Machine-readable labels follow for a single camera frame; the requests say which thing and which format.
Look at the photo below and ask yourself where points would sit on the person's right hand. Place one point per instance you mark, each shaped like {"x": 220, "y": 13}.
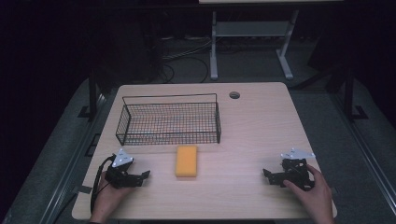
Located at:
{"x": 317, "y": 199}

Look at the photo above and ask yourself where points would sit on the black frame post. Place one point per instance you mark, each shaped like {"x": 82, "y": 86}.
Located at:
{"x": 349, "y": 96}
{"x": 92, "y": 96}

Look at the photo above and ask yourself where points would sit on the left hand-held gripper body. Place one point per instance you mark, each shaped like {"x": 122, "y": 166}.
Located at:
{"x": 120, "y": 179}

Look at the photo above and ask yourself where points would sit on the aluminium rail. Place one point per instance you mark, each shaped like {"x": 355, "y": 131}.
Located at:
{"x": 365, "y": 149}
{"x": 73, "y": 161}

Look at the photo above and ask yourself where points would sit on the person's left hand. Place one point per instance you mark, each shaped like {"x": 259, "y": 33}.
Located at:
{"x": 106, "y": 199}

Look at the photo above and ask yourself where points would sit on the round table grommet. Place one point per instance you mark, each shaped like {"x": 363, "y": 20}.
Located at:
{"x": 234, "y": 95}

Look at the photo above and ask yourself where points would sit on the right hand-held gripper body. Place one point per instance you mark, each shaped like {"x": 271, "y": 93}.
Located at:
{"x": 295, "y": 174}

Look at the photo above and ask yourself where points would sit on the grey tape strip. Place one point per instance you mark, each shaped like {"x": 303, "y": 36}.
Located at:
{"x": 84, "y": 189}

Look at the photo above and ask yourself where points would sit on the yellow sponge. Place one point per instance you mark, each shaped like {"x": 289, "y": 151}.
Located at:
{"x": 186, "y": 161}

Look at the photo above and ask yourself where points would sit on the white metal stand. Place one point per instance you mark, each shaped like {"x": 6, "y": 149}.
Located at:
{"x": 249, "y": 29}

